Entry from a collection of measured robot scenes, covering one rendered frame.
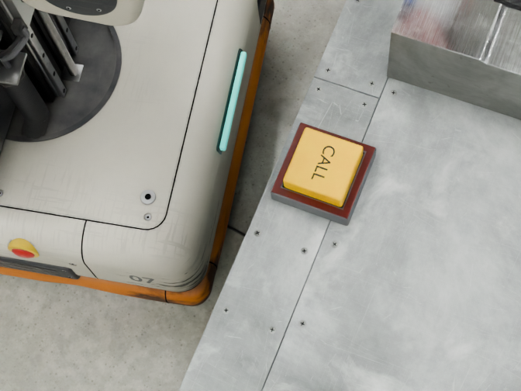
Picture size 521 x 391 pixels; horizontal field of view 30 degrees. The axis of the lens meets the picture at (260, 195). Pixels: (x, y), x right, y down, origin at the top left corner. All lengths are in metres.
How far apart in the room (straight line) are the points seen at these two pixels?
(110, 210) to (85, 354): 0.34
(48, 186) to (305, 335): 0.76
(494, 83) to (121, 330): 1.01
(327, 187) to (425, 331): 0.16
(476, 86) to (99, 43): 0.87
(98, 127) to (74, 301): 0.37
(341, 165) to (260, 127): 0.95
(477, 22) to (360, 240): 0.23
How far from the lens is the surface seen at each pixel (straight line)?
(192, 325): 1.75
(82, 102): 1.64
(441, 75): 0.97
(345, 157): 0.93
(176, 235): 1.51
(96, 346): 1.78
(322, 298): 0.92
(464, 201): 0.96
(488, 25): 0.94
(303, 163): 0.92
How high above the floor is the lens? 1.69
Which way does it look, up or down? 69 degrees down
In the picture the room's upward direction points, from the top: 12 degrees counter-clockwise
